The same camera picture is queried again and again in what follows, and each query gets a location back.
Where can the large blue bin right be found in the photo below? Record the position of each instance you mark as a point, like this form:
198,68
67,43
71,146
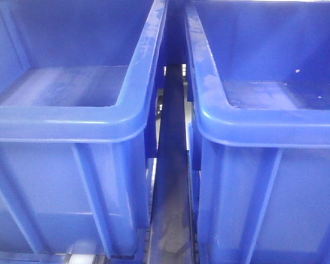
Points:
260,134

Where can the large blue bin left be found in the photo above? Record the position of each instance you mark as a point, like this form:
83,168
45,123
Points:
77,126

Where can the large blue bin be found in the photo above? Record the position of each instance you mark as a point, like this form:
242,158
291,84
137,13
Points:
77,126
260,134

